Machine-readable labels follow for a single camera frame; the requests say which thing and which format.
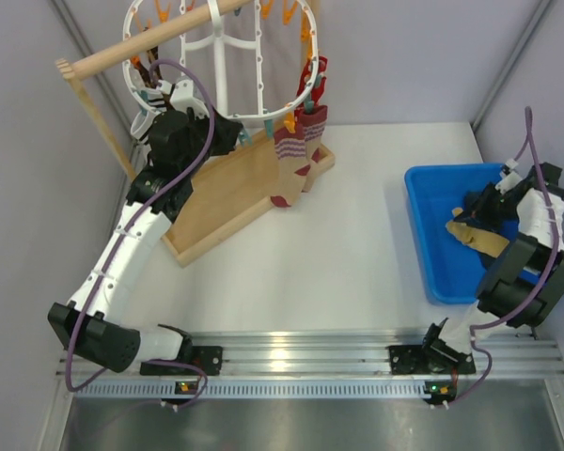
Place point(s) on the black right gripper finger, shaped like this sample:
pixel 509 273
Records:
pixel 468 217
pixel 474 198

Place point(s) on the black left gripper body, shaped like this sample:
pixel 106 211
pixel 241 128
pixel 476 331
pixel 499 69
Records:
pixel 200 129

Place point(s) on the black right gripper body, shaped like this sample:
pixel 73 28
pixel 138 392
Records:
pixel 497 209

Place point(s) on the teal clothes peg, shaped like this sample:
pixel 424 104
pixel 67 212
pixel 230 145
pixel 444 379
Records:
pixel 269 128
pixel 245 138

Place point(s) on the yellow sock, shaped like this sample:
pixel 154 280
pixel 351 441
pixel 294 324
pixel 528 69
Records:
pixel 487 244

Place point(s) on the white round clip hanger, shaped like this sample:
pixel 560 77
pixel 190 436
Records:
pixel 219 41

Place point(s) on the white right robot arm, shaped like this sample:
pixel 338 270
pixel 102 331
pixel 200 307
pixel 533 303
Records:
pixel 525 282

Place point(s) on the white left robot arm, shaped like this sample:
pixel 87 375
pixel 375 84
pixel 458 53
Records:
pixel 89 325

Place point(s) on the wooden hanger stand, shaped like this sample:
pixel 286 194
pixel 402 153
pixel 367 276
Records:
pixel 234 190

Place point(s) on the dark navy sock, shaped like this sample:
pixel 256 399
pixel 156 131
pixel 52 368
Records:
pixel 508 230

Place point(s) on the white black striped sock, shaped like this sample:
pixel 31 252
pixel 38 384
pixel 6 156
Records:
pixel 152 103

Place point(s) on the orange clothes peg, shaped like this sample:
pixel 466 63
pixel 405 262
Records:
pixel 289 122

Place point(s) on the striped maroon sock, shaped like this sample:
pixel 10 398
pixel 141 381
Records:
pixel 293 166
pixel 314 125

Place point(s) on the brown argyle sock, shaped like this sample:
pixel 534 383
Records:
pixel 151 56

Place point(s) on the red christmas sock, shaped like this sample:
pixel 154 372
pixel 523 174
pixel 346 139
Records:
pixel 312 83

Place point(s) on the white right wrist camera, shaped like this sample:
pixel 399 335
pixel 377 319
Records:
pixel 510 178

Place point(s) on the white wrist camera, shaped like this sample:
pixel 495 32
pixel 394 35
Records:
pixel 510 178
pixel 181 96

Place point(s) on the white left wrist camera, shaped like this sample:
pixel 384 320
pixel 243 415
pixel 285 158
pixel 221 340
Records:
pixel 181 96

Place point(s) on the aluminium mounting rail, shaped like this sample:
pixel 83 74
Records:
pixel 387 364

